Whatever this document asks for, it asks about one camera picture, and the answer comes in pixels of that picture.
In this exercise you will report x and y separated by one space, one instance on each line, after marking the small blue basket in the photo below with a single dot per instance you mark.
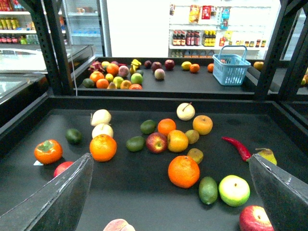
230 69

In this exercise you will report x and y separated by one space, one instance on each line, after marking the glass top freezer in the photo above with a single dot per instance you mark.
28 67

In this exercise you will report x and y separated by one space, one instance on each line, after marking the green lime lower middle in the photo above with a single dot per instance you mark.
135 144

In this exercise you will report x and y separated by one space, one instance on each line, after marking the pink yellow peach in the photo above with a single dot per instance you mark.
118 225

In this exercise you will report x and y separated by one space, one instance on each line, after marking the olive kiwi upper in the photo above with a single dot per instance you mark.
192 135

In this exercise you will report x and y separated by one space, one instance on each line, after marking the green lime upper middle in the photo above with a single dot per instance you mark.
148 126

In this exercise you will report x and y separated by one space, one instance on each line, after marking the large orange centre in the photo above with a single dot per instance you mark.
183 171

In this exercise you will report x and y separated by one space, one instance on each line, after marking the red chili pepper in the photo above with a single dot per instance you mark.
242 150

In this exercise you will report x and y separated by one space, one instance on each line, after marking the red apple right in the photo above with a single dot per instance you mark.
254 218

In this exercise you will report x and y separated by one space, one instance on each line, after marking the white pear lower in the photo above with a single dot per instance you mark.
101 129

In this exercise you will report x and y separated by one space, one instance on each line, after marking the large orange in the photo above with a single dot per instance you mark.
103 148
183 171

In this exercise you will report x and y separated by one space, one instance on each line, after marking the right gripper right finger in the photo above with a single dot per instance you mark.
284 196

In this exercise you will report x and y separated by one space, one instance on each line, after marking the orange persimmon green calyx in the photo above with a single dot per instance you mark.
48 152

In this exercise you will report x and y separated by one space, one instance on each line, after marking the black shelf upright post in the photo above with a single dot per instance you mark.
45 16

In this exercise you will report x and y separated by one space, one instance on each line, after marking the red pomegranate fruit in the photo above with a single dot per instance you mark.
61 168

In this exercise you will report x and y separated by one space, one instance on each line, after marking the white pear upper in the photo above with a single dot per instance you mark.
101 116

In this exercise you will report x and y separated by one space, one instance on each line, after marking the green apple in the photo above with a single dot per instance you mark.
234 191

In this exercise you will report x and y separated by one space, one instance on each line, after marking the olive kiwi lower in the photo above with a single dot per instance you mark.
196 154

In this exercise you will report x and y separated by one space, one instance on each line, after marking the yellow green pear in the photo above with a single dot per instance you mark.
267 154

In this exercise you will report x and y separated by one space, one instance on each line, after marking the white price tag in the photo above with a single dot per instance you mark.
37 163

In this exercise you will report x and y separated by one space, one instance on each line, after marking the olive kiwi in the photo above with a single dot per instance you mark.
196 154
192 135

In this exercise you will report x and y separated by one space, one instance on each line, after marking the small orange mandarin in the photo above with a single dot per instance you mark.
165 126

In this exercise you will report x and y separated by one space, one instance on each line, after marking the green lime right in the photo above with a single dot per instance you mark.
208 190

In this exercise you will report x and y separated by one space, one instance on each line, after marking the dark green lime left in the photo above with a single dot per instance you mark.
73 136

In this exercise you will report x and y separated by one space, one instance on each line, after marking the red yellow apple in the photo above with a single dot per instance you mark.
156 142

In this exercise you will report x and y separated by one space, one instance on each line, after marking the black fruit display tray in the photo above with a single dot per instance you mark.
135 186

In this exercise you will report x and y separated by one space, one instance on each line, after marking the yellow orange apple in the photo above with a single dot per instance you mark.
177 141

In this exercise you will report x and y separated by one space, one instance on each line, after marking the white grocery wall shelf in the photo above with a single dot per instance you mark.
200 28

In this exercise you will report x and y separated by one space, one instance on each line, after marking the large orange left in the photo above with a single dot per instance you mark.
103 148

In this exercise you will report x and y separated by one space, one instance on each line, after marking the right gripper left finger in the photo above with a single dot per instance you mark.
58 205

